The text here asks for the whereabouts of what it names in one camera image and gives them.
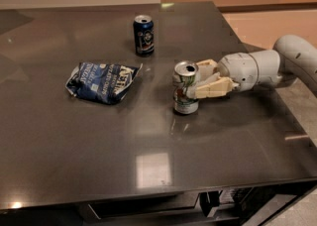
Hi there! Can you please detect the blue pepsi can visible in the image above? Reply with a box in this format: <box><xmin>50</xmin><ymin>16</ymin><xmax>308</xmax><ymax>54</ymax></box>
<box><xmin>133</xmin><ymin>15</ymin><xmax>155</xmax><ymax>57</ymax></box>

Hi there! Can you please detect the blue chip bag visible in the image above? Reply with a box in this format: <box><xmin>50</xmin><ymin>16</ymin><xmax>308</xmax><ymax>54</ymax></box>
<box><xmin>65</xmin><ymin>62</ymin><xmax>143</xmax><ymax>105</ymax></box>

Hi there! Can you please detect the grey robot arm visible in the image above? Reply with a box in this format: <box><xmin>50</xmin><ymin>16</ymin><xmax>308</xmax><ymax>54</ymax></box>
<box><xmin>185</xmin><ymin>35</ymin><xmax>317</xmax><ymax>99</ymax></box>

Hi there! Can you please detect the black drawer under table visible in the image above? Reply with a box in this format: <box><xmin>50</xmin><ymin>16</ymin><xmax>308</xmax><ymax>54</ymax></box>
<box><xmin>78</xmin><ymin>192</ymin><xmax>199</xmax><ymax>222</ymax></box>

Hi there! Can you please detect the black equipment under table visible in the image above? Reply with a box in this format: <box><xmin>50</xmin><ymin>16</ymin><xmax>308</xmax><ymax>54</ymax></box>
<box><xmin>199</xmin><ymin>183</ymin><xmax>298</xmax><ymax>226</ymax></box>

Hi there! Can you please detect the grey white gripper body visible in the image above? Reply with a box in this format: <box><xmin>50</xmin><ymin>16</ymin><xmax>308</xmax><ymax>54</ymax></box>
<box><xmin>218</xmin><ymin>53</ymin><xmax>259</xmax><ymax>91</ymax></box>

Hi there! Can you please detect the white green 7up can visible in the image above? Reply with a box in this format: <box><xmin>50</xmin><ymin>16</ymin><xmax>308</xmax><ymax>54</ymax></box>
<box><xmin>172</xmin><ymin>60</ymin><xmax>199</xmax><ymax>115</ymax></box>

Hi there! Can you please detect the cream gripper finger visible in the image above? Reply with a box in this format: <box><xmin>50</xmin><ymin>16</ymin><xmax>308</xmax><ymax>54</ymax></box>
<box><xmin>197</xmin><ymin>59</ymin><xmax>219</xmax><ymax>82</ymax></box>
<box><xmin>186</xmin><ymin>74</ymin><xmax>238</xmax><ymax>99</ymax></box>

